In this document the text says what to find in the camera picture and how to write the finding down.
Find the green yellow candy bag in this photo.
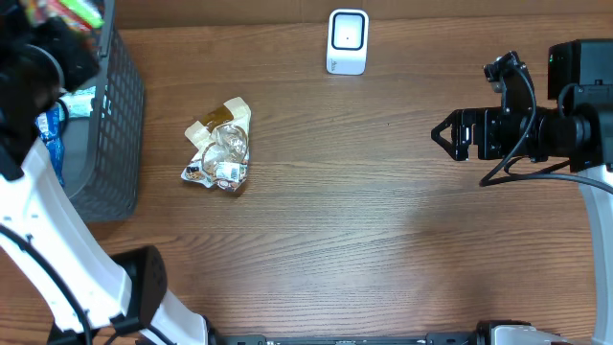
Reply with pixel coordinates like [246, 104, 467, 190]
[18, 0, 104, 32]

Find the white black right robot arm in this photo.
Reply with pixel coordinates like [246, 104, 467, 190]
[431, 39, 612, 344]

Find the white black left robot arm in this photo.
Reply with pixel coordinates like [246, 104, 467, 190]
[1, 1, 216, 345]

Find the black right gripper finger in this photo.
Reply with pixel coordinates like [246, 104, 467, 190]
[431, 110, 458, 137]
[431, 133, 457, 159]

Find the beige brown cookie bag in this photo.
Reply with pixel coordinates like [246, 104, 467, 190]
[181, 97, 252, 192]

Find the dark grey plastic basket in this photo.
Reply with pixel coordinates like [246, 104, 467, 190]
[32, 1, 145, 222]

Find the pale green wipes packet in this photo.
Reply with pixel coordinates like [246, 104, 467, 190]
[59, 86, 97, 119]

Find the blue cookie pack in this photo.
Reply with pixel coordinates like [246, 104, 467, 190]
[35, 101, 67, 187]

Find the white barcode scanner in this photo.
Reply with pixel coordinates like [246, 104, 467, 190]
[326, 9, 370, 76]

